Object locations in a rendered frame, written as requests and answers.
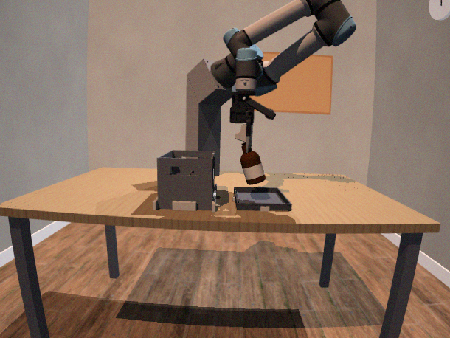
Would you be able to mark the dark brown bottle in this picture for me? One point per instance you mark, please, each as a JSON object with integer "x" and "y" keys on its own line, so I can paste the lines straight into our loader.
{"x": 252, "y": 166}

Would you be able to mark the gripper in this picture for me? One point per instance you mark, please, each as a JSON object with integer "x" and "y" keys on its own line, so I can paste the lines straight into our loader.
{"x": 241, "y": 112}

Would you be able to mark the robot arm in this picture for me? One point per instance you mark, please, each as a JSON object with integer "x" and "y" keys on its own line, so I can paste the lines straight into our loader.
{"x": 334, "y": 26}

